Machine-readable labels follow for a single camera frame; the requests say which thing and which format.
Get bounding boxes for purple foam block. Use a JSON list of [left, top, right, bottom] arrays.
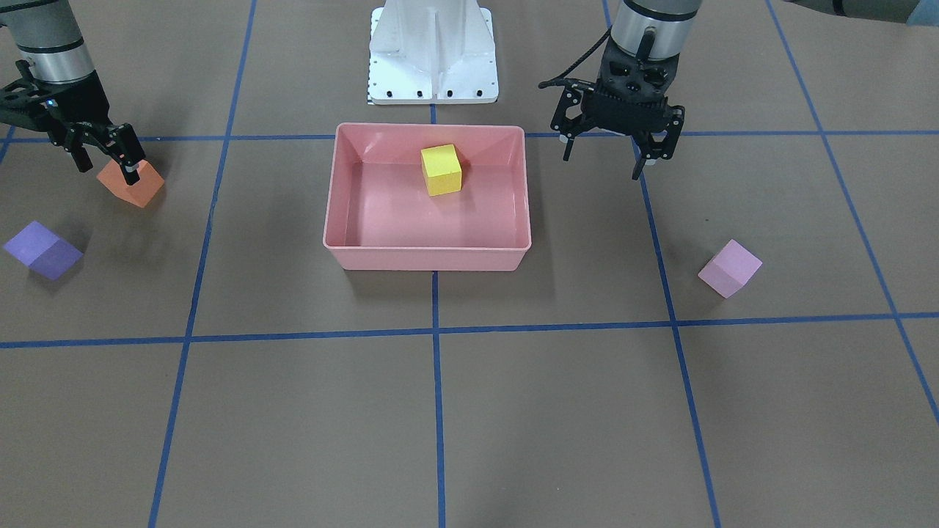
[[3, 221, 83, 280]]

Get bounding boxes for light pink foam block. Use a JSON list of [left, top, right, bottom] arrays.
[[698, 238, 764, 298]]

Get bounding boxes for pink plastic bin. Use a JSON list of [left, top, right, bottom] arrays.
[[322, 122, 531, 271]]

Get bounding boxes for orange foam block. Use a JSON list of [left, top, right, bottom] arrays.
[[96, 160, 164, 208]]

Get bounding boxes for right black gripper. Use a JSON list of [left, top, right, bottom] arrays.
[[1, 71, 145, 185]]

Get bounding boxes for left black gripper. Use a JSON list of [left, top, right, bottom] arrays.
[[551, 51, 684, 180]]

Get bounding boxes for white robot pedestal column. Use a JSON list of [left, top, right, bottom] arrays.
[[367, 1, 500, 105]]

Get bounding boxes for yellow foam block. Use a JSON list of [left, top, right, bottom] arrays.
[[420, 144, 463, 197]]

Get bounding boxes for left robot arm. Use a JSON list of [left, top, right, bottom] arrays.
[[538, 1, 701, 178]]

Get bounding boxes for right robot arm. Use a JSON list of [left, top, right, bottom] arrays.
[[1, 1, 145, 185]]

